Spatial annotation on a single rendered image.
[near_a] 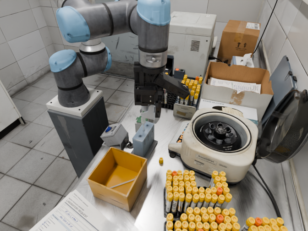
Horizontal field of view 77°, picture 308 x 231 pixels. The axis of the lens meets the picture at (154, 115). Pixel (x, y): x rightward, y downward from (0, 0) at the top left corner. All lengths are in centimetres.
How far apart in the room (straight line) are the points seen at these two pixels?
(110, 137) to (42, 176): 130
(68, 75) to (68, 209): 53
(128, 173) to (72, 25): 48
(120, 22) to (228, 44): 109
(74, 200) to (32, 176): 135
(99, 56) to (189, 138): 54
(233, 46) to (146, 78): 105
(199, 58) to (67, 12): 82
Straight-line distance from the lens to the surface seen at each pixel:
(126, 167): 71
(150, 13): 46
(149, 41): 48
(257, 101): 94
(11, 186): 205
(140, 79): 54
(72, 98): 99
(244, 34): 149
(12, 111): 245
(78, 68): 93
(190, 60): 118
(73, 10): 50
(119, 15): 53
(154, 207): 65
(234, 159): 65
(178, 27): 113
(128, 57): 283
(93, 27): 50
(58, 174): 193
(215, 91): 91
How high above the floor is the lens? 147
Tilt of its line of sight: 41 degrees down
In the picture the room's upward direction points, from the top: straight up
